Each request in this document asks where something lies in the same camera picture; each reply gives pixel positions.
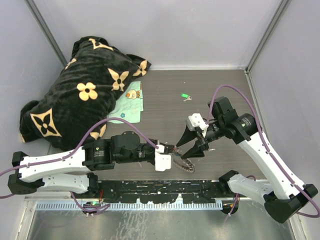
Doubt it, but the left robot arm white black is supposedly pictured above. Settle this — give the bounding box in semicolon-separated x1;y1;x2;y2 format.
7;131;175;198

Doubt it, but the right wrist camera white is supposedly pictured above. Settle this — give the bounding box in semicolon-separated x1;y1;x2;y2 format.
186;113;209;134

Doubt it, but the green key tag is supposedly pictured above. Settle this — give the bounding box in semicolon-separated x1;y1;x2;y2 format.
180;93;189;98

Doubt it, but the black floral plush blanket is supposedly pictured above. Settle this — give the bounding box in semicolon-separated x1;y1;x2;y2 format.
19;36;151;151

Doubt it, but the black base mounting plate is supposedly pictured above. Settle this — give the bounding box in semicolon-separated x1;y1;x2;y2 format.
70;179;250;205

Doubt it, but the large keyring with small rings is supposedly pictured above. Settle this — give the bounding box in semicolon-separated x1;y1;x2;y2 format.
172;151;196;174

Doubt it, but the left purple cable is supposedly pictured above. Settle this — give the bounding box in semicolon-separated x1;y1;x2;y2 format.
0;117;163;216

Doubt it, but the mint green cartoon cloth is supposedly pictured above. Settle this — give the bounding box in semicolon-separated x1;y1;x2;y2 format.
107;81;144;124

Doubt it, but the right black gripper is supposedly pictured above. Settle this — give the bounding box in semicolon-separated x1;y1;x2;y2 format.
176;118;225;159

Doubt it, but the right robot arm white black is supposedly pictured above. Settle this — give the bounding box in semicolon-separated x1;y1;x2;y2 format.
176;96;318;223

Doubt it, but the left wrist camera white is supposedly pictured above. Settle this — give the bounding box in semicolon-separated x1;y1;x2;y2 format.
154;144;172;172

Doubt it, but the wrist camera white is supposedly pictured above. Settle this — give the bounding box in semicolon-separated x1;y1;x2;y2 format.
186;113;209;134
154;144;172;172

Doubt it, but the aluminium rail with slotted duct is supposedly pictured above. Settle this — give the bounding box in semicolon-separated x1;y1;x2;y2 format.
23;178;297;211

